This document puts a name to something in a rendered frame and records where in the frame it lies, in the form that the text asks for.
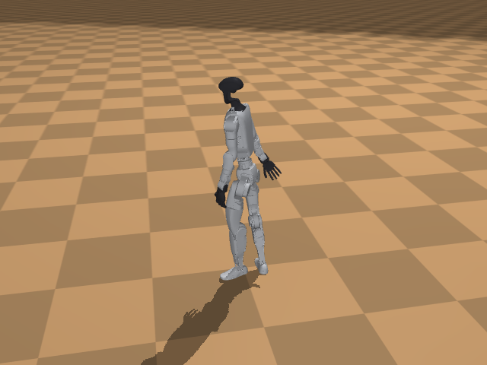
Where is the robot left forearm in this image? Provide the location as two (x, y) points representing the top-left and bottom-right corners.
(218, 153), (234, 191)

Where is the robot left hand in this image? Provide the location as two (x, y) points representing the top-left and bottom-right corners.
(215, 185), (228, 208)

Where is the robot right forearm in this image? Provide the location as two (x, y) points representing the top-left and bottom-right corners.
(254, 134), (267, 162)

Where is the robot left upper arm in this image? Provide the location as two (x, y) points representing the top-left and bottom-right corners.
(223, 116), (239, 161)

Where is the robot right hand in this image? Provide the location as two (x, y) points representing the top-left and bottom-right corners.
(258, 153), (282, 180)

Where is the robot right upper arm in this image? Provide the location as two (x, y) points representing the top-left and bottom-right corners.
(242, 103), (256, 138)

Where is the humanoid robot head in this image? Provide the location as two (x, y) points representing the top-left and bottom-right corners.
(218, 77), (246, 112)

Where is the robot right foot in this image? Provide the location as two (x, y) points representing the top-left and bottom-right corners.
(255, 258), (268, 275)

